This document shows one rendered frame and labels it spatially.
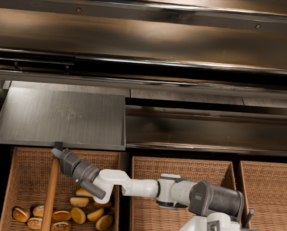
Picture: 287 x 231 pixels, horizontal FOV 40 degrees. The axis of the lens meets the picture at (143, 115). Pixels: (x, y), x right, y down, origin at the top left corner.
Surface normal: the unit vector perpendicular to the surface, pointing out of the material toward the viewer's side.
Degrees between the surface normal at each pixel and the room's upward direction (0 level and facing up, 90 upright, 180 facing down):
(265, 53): 70
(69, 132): 0
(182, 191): 77
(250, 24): 90
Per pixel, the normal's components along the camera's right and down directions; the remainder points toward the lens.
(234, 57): 0.08, 0.38
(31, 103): 0.12, -0.73
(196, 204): -0.89, -0.32
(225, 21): 0.04, 0.67
